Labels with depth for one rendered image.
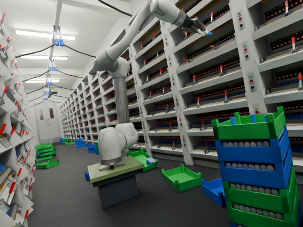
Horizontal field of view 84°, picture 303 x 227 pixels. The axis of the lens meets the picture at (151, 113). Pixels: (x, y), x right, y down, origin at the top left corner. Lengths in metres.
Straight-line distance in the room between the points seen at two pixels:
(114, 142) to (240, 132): 0.84
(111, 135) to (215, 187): 0.77
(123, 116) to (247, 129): 0.96
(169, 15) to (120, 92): 0.66
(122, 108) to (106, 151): 0.37
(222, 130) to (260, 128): 0.12
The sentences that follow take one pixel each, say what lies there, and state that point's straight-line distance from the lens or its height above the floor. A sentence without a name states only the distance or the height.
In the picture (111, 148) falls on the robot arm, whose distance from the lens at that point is 1.23.
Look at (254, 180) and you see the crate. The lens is 0.72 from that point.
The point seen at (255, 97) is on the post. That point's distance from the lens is 1.26.
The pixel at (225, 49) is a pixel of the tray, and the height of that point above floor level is 0.91.
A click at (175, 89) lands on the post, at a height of 0.75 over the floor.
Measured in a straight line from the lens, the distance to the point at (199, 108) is 1.50.
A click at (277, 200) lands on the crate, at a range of 0.73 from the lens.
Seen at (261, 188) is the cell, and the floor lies 0.23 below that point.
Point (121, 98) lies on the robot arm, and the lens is 1.39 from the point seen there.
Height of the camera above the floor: 0.54
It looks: 1 degrees up
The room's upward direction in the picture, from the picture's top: 10 degrees counter-clockwise
